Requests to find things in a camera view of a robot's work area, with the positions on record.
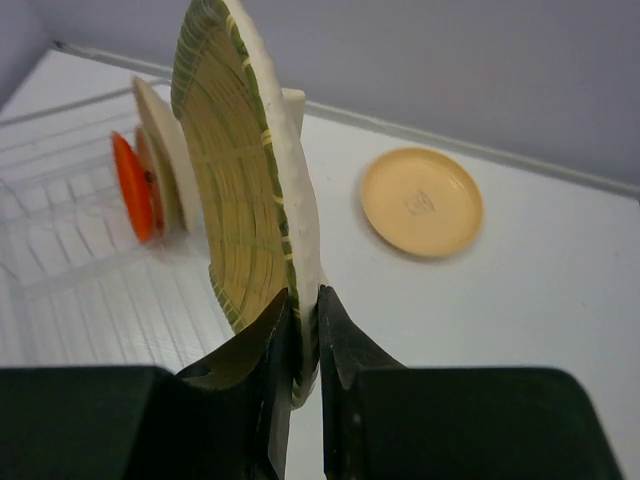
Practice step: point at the orange round plate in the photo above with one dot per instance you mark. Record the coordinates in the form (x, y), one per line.
(133, 186)

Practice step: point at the green yellow bamboo tray plate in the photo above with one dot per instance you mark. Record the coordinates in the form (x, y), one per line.
(259, 205)

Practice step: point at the white wire dish rack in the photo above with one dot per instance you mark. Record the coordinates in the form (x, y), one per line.
(77, 287)

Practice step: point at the beige bird oval plate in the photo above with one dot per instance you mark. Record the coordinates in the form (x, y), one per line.
(169, 161)

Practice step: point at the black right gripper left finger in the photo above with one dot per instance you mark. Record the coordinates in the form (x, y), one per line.
(240, 417)

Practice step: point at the plain beige round plate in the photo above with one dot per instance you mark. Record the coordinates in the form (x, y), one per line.
(422, 202)

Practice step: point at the small beige patterned plate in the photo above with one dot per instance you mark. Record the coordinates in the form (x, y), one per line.
(147, 159)

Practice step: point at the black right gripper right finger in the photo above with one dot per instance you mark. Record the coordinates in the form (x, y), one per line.
(368, 405)

